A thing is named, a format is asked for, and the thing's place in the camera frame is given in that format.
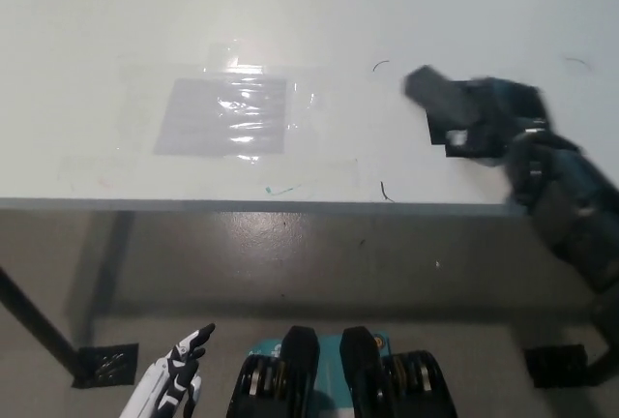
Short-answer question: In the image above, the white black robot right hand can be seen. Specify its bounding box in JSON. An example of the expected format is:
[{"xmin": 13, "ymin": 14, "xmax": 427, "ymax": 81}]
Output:
[{"xmin": 444, "ymin": 75, "xmax": 553, "ymax": 166}]

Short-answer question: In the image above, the black teal robot torso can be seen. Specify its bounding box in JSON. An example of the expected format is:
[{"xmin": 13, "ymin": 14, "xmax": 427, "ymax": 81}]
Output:
[{"xmin": 227, "ymin": 324, "xmax": 458, "ymax": 418}]

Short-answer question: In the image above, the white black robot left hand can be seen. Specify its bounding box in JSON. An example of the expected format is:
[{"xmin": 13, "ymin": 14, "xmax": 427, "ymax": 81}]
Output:
[{"xmin": 118, "ymin": 323, "xmax": 217, "ymax": 418}]

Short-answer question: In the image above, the black tape spot marking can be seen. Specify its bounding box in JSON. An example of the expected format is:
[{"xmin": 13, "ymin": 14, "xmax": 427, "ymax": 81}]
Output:
[{"xmin": 425, "ymin": 78, "xmax": 550, "ymax": 161}]

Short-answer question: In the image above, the grey taped plastic sheet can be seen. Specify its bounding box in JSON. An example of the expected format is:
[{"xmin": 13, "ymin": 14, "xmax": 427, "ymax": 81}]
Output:
[{"xmin": 153, "ymin": 77, "xmax": 289, "ymax": 157}]

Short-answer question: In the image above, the dark grey whiteboard eraser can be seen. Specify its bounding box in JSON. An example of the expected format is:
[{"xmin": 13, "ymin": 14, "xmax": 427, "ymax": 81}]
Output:
[{"xmin": 401, "ymin": 65, "xmax": 479, "ymax": 125}]

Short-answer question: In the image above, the clear plastic film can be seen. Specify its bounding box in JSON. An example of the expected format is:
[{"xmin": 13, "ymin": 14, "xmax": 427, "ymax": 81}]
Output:
[{"xmin": 117, "ymin": 39, "xmax": 321, "ymax": 164}]

